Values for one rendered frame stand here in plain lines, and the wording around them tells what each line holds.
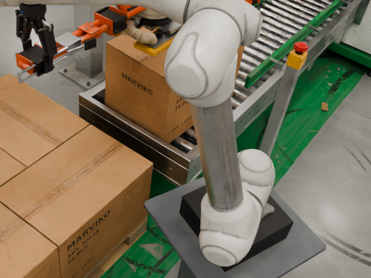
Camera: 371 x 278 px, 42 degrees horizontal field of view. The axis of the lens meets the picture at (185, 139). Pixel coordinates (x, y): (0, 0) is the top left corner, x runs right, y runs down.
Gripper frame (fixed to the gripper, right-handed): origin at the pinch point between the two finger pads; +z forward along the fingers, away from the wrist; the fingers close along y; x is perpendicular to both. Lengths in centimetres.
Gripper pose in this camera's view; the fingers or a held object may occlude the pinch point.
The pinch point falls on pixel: (38, 58)
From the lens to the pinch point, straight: 158.8
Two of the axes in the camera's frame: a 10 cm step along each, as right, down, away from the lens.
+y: -8.1, -4.7, 3.5
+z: -1.3, 7.2, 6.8
